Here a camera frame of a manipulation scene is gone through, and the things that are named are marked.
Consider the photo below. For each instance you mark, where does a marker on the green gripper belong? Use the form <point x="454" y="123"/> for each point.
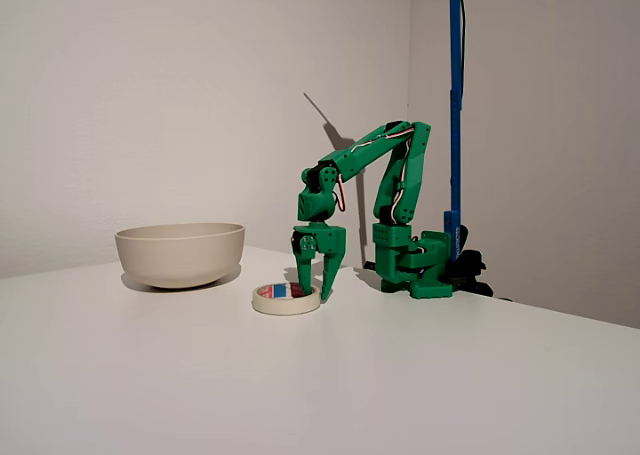
<point x="327" y="239"/>

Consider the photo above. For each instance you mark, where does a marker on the white masking tape roll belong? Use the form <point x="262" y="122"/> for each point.
<point x="280" y="305"/>

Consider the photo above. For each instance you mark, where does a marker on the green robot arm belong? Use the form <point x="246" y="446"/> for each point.
<point x="370" y="152"/>

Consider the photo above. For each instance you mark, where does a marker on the beige round bowl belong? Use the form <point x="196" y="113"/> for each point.
<point x="180" y="255"/>

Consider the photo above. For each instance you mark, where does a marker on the blue upright pole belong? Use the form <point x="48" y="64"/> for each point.
<point x="455" y="125"/>

